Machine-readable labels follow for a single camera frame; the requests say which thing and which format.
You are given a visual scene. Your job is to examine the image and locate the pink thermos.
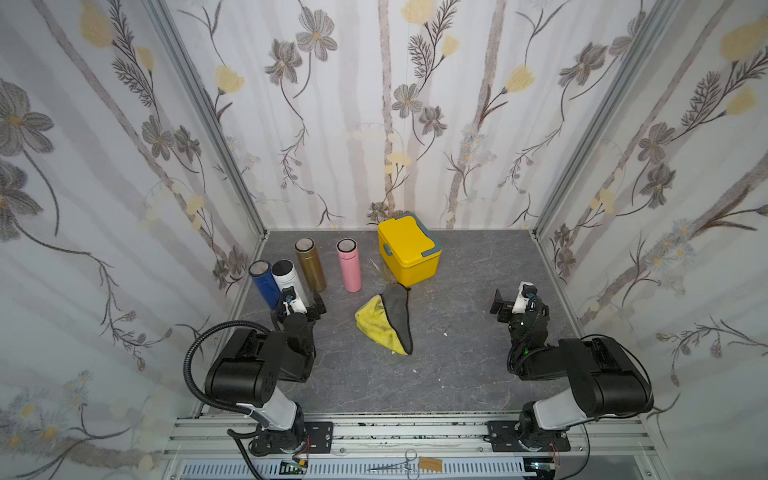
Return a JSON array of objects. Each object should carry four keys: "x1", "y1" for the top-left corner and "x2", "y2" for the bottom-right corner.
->
[{"x1": 336, "y1": 238, "x2": 362, "y2": 293}]

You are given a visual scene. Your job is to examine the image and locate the yellow grey cleaning cloth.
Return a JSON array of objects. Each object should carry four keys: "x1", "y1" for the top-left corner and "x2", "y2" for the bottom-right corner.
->
[{"x1": 355, "y1": 283, "x2": 413, "y2": 356}]

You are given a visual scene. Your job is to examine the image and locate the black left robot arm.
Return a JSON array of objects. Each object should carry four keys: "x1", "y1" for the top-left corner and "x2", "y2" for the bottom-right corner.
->
[{"x1": 182, "y1": 292, "x2": 326, "y2": 460}]

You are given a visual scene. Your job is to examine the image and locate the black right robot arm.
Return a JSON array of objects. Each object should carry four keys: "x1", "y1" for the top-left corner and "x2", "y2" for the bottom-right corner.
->
[{"x1": 486, "y1": 282, "x2": 654, "y2": 453}]

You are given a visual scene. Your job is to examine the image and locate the white thermos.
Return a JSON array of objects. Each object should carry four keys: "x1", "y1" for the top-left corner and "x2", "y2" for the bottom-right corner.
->
[{"x1": 271, "y1": 259, "x2": 310, "y2": 306}]

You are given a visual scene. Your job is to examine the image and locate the gold thermos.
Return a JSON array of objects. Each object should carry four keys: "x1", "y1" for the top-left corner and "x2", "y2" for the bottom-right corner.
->
[{"x1": 294, "y1": 237, "x2": 327, "y2": 293}]

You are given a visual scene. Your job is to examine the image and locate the blue thermos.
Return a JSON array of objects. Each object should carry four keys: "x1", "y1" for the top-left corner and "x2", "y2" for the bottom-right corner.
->
[{"x1": 248, "y1": 260, "x2": 281, "y2": 310}]

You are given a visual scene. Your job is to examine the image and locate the yellow storage box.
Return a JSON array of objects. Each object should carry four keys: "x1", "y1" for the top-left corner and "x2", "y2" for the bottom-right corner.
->
[{"x1": 377, "y1": 213, "x2": 442, "y2": 287}]

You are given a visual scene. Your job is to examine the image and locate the green circuit board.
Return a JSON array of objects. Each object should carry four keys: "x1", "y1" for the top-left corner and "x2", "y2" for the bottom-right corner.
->
[{"x1": 278, "y1": 460, "x2": 308, "y2": 476}]

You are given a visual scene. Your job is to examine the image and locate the brown cardboard tag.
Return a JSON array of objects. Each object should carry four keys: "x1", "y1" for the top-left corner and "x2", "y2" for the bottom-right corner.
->
[{"x1": 418, "y1": 457, "x2": 444, "y2": 473}]

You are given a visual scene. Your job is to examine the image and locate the metal scissors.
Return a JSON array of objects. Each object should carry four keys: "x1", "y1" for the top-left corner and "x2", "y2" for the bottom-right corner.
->
[{"x1": 368, "y1": 449, "x2": 421, "y2": 479}]

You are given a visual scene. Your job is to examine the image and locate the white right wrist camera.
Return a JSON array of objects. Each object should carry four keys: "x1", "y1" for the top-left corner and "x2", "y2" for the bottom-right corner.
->
[{"x1": 512, "y1": 281, "x2": 538, "y2": 314}]

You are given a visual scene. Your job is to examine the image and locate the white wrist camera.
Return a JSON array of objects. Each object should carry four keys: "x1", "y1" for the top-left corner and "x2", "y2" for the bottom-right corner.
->
[
  {"x1": 278, "y1": 286, "x2": 307, "y2": 317},
  {"x1": 512, "y1": 281, "x2": 538, "y2": 314}
]

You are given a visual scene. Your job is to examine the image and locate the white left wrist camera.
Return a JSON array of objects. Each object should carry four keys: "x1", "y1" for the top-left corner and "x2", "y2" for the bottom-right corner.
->
[{"x1": 278, "y1": 286, "x2": 307, "y2": 317}]

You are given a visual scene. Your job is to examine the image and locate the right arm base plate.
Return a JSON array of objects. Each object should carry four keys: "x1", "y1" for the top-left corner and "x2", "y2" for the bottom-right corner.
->
[{"x1": 483, "y1": 421, "x2": 571, "y2": 453}]

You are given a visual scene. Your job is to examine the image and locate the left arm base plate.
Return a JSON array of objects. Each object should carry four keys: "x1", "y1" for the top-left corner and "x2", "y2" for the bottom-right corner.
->
[{"x1": 247, "y1": 421, "x2": 334, "y2": 457}]

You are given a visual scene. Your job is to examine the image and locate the white slotted cable duct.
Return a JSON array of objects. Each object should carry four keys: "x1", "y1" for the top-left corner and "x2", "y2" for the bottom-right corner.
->
[{"x1": 177, "y1": 457, "x2": 536, "y2": 479}]

